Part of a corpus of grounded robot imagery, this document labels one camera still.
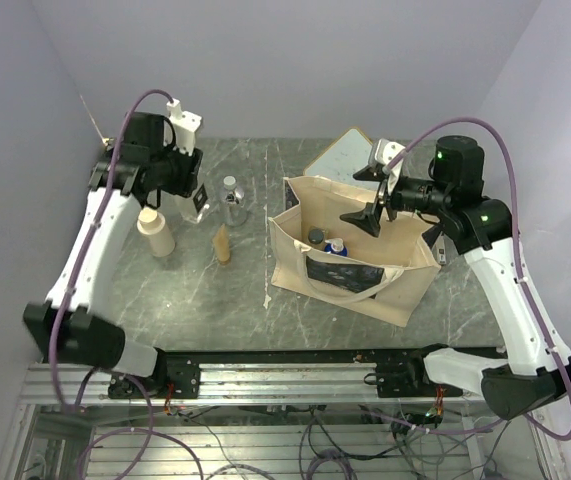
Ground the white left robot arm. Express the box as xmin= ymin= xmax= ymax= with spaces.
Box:
xmin=23 ymin=103 xmax=202 ymax=397

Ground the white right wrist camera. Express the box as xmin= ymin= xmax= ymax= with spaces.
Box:
xmin=368 ymin=139 xmax=406 ymax=192

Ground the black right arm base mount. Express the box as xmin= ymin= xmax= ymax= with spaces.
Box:
xmin=362 ymin=344 xmax=441 ymax=398

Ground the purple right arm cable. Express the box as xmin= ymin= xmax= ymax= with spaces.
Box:
xmin=383 ymin=117 xmax=571 ymax=442

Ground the orange blue spray bottle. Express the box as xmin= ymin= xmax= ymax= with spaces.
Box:
xmin=323 ymin=238 xmax=348 ymax=257

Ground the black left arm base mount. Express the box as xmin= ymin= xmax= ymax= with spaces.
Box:
xmin=107 ymin=349 xmax=201 ymax=400

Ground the cream canvas tote bag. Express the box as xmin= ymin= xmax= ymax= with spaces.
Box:
xmin=269 ymin=176 xmax=441 ymax=327

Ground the beige squeeze tube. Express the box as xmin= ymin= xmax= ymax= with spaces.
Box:
xmin=212 ymin=224 xmax=231 ymax=265

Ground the cream cylindrical bottle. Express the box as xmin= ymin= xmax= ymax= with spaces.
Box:
xmin=136 ymin=207 xmax=176 ymax=258

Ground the clear bottle with dark cap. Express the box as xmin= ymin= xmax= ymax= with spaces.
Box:
xmin=307 ymin=227 xmax=326 ymax=248

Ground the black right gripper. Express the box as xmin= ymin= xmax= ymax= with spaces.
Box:
xmin=340 ymin=165 xmax=452 ymax=236

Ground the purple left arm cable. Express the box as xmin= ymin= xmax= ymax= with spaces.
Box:
xmin=47 ymin=89 xmax=206 ymax=480

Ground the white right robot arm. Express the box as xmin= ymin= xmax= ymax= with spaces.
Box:
xmin=340 ymin=136 xmax=571 ymax=420

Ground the yellow-framed small whiteboard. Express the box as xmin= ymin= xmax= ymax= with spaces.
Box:
xmin=303 ymin=128 xmax=372 ymax=186

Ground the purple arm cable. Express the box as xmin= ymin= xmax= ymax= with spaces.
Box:
xmin=383 ymin=117 xmax=571 ymax=442
xmin=47 ymin=89 xmax=206 ymax=480

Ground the aluminium front frame rail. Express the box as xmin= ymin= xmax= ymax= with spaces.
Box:
xmin=18 ymin=363 xmax=484 ymax=407

